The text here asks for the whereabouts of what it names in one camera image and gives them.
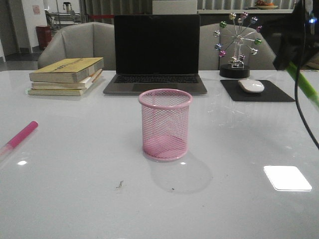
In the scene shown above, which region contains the grey open laptop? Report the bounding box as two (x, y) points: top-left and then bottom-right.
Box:
(103, 14), (207, 95)

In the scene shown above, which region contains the beige book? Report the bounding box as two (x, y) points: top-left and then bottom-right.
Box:
(31, 69), (103, 90)
(26, 87), (88, 96)

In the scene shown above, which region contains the white box behind laptop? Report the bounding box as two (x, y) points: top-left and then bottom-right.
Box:
(152, 0), (197, 15)

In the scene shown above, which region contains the pink mesh pen holder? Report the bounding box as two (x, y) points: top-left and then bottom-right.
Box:
(139, 89), (192, 161)

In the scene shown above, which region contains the black cable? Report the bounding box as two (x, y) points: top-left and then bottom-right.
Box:
(294, 0), (319, 151)

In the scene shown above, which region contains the pink highlighter pen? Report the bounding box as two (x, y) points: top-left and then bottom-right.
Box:
(0, 121), (38, 162)

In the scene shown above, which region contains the bottom beige book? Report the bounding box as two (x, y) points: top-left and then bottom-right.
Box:
(26, 87), (88, 96)

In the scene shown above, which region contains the left grey armchair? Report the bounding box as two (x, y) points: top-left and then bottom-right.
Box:
(37, 22), (116, 70)

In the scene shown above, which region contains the green highlighter pen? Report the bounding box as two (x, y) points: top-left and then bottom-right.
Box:
(286, 62), (319, 111)

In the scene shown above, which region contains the middle beige book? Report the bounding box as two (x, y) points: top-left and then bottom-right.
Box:
(31, 69), (103, 90)

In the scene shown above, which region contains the white computer mouse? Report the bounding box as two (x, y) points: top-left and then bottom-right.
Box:
(238, 79), (265, 93)

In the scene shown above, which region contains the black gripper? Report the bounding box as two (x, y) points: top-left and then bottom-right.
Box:
(261, 0), (319, 70)

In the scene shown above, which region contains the fruit bowl on counter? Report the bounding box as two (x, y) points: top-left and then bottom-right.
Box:
(255, 0), (278, 10)

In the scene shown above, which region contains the right grey armchair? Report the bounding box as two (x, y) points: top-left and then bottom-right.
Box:
(199, 23), (275, 70)

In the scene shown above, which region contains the black mouse pad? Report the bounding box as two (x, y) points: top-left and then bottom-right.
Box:
(220, 79), (296, 102)

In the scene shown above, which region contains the grey armchair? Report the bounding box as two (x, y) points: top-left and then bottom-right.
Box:
(199, 23), (275, 70)
(37, 22), (116, 70)

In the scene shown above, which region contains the top yellow book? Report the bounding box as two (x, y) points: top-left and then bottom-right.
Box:
(29, 57), (104, 83)

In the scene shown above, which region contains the red bin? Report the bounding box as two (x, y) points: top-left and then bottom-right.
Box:
(36, 25), (52, 50)

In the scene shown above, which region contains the ferris wheel desk toy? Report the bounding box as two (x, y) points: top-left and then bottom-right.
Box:
(213, 11), (263, 79)

